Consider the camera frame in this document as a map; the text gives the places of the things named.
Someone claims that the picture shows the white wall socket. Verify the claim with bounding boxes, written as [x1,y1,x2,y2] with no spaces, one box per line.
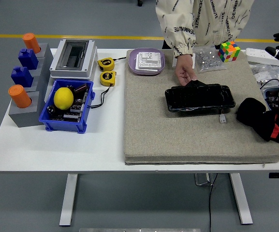
[135,52,162,72]

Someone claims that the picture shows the white power strip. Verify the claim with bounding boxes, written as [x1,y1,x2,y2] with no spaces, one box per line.
[245,47,279,65]

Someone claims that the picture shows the blue plastic bin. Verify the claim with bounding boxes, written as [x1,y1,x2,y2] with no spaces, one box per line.
[38,79,96,134]

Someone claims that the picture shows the clear bag of metal parts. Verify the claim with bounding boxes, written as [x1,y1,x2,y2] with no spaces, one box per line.
[192,45,227,74]

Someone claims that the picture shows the glossy black panel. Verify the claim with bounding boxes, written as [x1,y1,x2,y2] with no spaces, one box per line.
[164,79,236,114]

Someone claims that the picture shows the dark brown capacitor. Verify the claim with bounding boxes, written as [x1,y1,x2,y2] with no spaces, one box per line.
[73,83,88,94]

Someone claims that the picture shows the person's right hand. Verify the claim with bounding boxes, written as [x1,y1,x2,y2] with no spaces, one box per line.
[174,53,198,87]

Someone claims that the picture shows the person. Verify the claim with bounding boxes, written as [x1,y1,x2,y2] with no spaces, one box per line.
[155,0,255,58]

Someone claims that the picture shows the yellow tape measure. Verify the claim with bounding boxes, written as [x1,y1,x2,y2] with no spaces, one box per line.
[90,71,117,109]
[97,56,127,72]

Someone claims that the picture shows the metal bracket under table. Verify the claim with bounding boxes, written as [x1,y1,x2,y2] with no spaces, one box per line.
[193,173,215,187]

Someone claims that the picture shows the grey-brown mat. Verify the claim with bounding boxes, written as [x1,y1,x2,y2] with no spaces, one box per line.
[124,49,279,166]

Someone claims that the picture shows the grey electrical box clear window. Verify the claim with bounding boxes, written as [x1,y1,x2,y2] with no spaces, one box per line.
[49,39,98,81]

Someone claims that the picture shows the clear plastic bag of parts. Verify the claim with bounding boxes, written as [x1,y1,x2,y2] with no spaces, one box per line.
[249,61,279,85]

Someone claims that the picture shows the colourful puzzle cube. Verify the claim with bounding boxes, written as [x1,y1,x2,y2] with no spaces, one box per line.
[217,41,241,63]

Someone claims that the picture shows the black cable under table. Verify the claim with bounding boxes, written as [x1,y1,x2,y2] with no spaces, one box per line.
[208,173,219,232]

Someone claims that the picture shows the yellow lemon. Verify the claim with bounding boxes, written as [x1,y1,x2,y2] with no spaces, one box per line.
[53,87,74,110]

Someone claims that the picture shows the grey stepped block holder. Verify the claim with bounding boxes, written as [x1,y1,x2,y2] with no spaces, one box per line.
[8,43,55,128]

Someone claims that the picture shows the white table leg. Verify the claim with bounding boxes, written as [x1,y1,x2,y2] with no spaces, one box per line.
[229,173,254,225]
[59,173,79,227]

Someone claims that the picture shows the dark circuit boards in bin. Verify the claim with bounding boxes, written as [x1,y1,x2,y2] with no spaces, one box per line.
[46,89,90,123]

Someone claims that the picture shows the thin black cable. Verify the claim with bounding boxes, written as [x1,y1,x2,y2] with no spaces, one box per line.
[260,78,279,97]

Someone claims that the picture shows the purple tray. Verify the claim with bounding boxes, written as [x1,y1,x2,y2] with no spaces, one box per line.
[128,47,166,76]

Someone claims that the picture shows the orange cylinder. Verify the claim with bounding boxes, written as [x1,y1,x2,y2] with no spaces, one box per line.
[22,32,42,54]
[8,84,32,109]

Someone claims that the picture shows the black rag with red tag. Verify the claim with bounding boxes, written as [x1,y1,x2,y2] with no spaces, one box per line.
[235,97,279,144]

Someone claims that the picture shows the blue notched block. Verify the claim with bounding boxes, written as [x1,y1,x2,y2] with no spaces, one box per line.
[17,48,39,70]
[11,66,34,88]

